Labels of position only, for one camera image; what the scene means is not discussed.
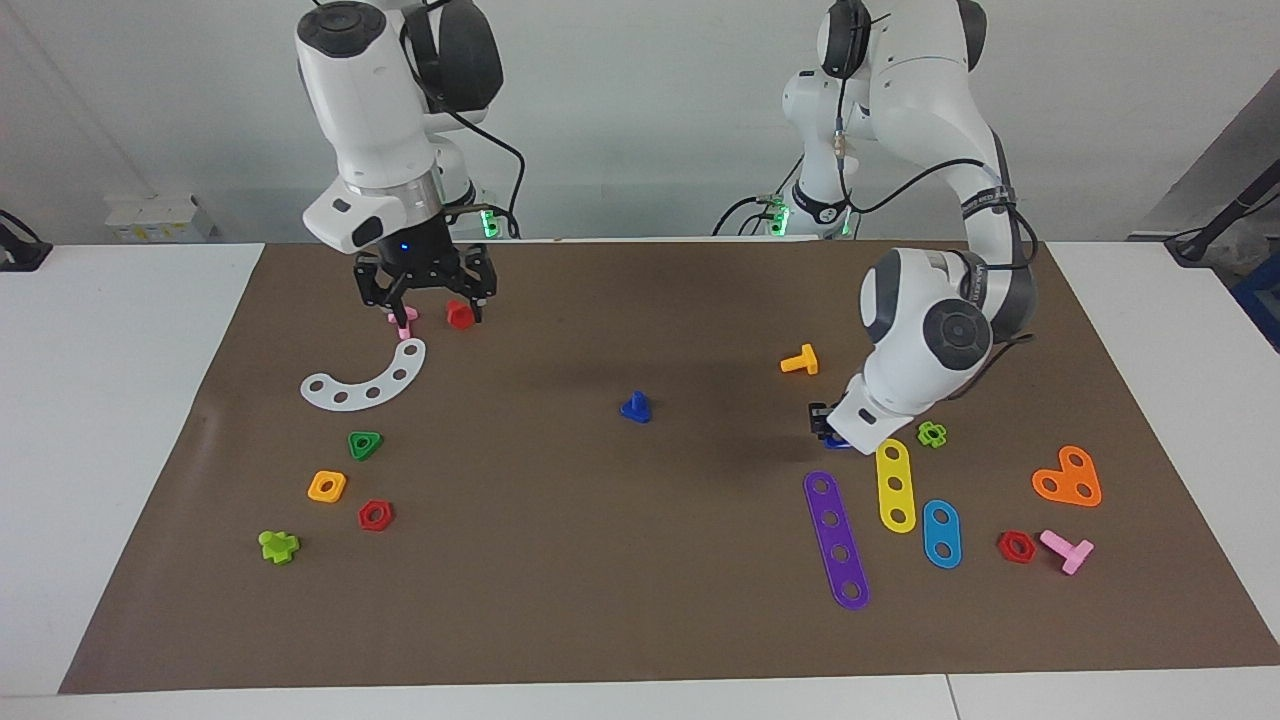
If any purple four-hole plate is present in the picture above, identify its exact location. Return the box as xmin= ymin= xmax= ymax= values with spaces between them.
xmin=803 ymin=470 xmax=871 ymax=611

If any black pole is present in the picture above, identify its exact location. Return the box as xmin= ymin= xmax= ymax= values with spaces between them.
xmin=1165 ymin=160 xmax=1280 ymax=266

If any blue two-hole plate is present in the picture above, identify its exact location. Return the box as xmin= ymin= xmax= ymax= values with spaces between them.
xmin=922 ymin=499 xmax=963 ymax=570

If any white box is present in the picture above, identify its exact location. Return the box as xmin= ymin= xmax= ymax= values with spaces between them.
xmin=105 ymin=193 xmax=216 ymax=244

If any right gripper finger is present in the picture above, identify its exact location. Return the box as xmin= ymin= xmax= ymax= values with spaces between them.
xmin=450 ymin=250 xmax=498 ymax=326
xmin=354 ymin=255 xmax=413 ymax=333

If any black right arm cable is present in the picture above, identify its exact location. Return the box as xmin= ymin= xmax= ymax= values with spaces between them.
xmin=400 ymin=0 xmax=526 ymax=239

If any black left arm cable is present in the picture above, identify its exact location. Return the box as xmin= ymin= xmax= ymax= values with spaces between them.
xmin=832 ymin=60 xmax=1041 ymax=346

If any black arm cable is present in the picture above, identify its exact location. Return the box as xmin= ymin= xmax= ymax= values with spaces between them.
xmin=832 ymin=60 xmax=1041 ymax=346
xmin=400 ymin=0 xmax=526 ymax=239

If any white curved perforated plate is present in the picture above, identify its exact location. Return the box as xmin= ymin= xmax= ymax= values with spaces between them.
xmin=300 ymin=338 xmax=428 ymax=412

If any orange heart-shaped plate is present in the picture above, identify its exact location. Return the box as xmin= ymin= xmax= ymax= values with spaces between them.
xmin=1031 ymin=445 xmax=1103 ymax=508

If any yellow three-hole plate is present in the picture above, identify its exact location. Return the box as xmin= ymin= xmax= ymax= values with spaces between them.
xmin=875 ymin=438 xmax=917 ymax=535

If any black base cable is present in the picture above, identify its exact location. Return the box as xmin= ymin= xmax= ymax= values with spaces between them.
xmin=713 ymin=193 xmax=801 ymax=238

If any blue crate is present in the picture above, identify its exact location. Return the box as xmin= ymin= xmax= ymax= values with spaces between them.
xmin=1232 ymin=255 xmax=1280 ymax=351

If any brown table mat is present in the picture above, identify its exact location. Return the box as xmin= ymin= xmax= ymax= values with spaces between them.
xmin=58 ymin=238 xmax=1280 ymax=695

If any black device with cable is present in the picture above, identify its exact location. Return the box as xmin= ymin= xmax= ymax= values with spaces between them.
xmin=0 ymin=210 xmax=53 ymax=273

